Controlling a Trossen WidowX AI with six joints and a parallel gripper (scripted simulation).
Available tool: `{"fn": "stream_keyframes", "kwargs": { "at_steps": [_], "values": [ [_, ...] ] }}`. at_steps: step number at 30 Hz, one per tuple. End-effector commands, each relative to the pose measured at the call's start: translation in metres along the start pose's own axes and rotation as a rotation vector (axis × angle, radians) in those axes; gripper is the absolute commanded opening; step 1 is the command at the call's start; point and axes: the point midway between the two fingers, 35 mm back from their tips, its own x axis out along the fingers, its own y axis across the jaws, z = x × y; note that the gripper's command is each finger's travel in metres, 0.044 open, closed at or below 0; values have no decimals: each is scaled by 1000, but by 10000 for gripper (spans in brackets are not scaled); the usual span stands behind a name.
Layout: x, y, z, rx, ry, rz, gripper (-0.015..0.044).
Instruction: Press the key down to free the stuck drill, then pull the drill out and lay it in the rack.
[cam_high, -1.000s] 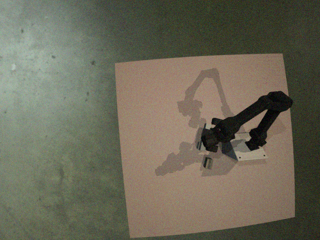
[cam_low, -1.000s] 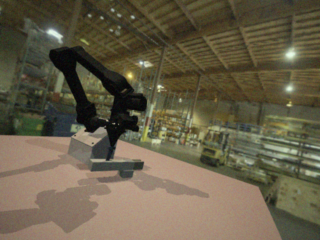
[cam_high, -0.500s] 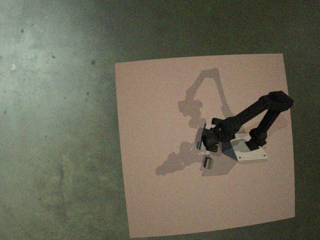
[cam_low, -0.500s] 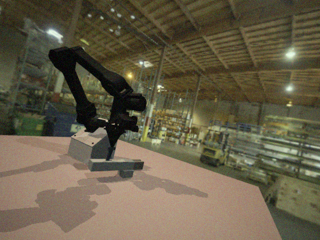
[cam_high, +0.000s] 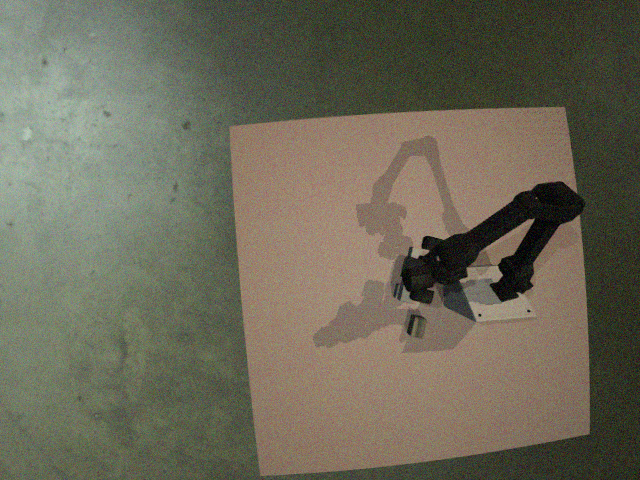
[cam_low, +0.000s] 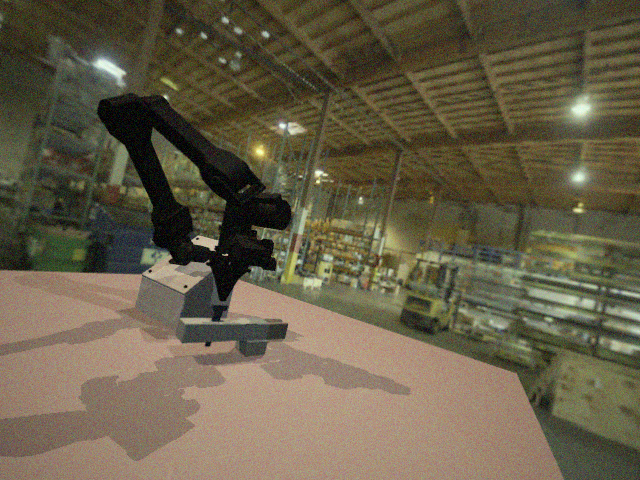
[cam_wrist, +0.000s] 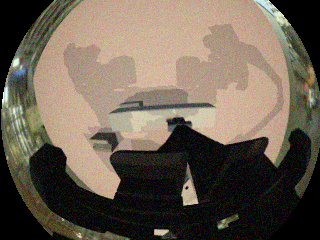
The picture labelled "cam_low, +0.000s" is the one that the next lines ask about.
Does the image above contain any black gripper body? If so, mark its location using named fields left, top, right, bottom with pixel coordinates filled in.
left=177, top=221, right=277, bottom=271

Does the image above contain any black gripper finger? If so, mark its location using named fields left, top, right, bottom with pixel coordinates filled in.
left=223, top=265, right=251, bottom=301
left=206, top=262, right=232, bottom=301

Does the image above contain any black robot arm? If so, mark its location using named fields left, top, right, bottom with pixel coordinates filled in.
left=97, top=92, right=291, bottom=266

